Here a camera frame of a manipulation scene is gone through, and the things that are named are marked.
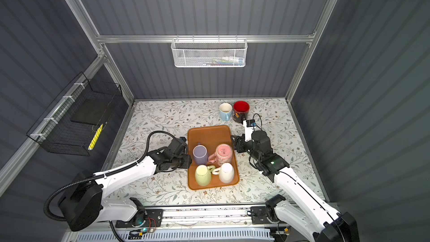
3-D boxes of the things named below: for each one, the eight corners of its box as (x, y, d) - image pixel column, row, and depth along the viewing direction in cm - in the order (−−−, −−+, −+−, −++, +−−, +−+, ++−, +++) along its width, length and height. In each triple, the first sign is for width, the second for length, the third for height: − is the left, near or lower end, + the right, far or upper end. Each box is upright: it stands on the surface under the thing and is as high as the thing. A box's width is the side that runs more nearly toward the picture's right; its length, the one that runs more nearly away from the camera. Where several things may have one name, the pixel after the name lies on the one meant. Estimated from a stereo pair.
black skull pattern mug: (229, 120, 111) (230, 110, 103) (235, 109, 117) (236, 98, 109) (243, 125, 108) (245, 115, 100) (248, 113, 114) (250, 103, 107)
